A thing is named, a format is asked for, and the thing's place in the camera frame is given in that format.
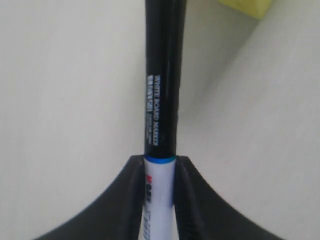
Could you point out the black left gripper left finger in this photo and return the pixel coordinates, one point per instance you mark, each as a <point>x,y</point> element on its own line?
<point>115,215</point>

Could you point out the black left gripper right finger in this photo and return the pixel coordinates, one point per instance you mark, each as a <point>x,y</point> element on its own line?
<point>201,214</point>

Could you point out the black and white whiteboard marker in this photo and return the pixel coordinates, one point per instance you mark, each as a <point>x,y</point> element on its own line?
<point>164,33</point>

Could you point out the yellow foam cube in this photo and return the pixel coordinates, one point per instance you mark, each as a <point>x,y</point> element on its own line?
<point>253,8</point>

